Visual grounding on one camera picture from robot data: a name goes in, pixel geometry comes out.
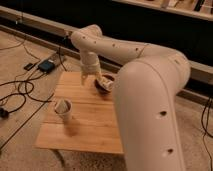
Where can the wooden table board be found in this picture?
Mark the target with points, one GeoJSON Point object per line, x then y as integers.
{"type": "Point", "coordinates": [92, 126]}

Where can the dark bowl with contents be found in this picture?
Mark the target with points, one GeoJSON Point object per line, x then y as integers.
{"type": "Point", "coordinates": [104, 84]}

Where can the white paper cup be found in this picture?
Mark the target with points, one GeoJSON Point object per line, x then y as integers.
{"type": "Point", "coordinates": [63, 109]}

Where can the black plug on floor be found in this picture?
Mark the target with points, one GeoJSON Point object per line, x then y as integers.
{"type": "Point", "coordinates": [4, 113]}

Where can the small black remote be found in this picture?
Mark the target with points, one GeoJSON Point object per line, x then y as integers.
{"type": "Point", "coordinates": [29, 66]}

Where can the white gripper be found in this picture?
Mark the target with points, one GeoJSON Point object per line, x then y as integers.
{"type": "Point", "coordinates": [90, 65]}

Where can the black power adapter box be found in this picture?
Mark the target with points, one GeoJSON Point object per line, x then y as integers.
{"type": "Point", "coordinates": [46, 66]}

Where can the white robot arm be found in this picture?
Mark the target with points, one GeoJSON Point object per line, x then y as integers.
{"type": "Point", "coordinates": [145, 79]}

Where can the wooden shelf ledge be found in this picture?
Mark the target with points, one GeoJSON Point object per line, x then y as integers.
{"type": "Point", "coordinates": [200, 9]}

